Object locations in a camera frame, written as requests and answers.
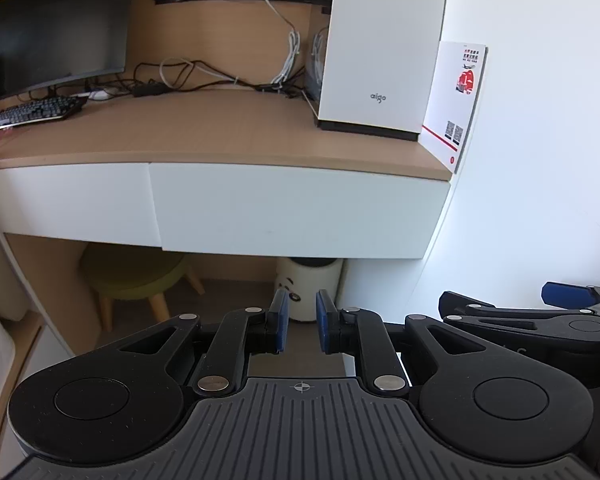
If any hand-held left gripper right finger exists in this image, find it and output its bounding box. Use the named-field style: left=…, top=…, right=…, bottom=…
left=315, top=289, right=487, bottom=401

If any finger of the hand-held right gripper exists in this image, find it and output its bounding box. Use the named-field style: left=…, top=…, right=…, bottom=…
left=540, top=282, right=600, bottom=309
left=438, top=289, right=582, bottom=347

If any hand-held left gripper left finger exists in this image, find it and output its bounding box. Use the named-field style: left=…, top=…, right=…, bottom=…
left=116, top=288, right=292, bottom=397

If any white desk drawer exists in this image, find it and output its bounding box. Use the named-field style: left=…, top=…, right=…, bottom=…
left=148, top=162, right=452, bottom=261
left=0, top=162, right=164, bottom=249

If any white panda trash bin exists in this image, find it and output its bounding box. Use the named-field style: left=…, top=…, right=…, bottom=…
left=274, top=256, right=344, bottom=324

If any green stool with wooden legs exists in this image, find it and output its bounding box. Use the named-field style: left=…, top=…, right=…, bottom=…
left=79, top=241, right=206, bottom=334

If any white poster with red print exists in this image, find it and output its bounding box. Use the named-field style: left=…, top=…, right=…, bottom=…
left=418, top=40, right=489, bottom=175

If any black power adapter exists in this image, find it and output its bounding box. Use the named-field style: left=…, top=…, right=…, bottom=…
left=131, top=82, right=170, bottom=97

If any white computer case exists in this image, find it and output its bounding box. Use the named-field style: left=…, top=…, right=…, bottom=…
left=305, top=0, right=451, bottom=142

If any black keyboard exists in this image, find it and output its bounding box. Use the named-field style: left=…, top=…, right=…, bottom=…
left=0, top=95, right=89, bottom=134

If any black computer monitor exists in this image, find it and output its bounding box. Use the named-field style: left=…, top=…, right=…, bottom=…
left=0, top=0, right=140, bottom=107

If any black cable bundle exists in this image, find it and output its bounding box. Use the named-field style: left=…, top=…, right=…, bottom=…
left=30, top=60, right=321, bottom=102

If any white cable bundle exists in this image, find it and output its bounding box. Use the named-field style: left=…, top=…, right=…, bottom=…
left=309, top=25, right=331, bottom=84

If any grey coiled cable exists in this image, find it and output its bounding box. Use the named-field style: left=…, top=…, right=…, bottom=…
left=158, top=56, right=242, bottom=90

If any white power cable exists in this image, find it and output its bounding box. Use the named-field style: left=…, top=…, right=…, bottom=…
left=259, top=0, right=302, bottom=86

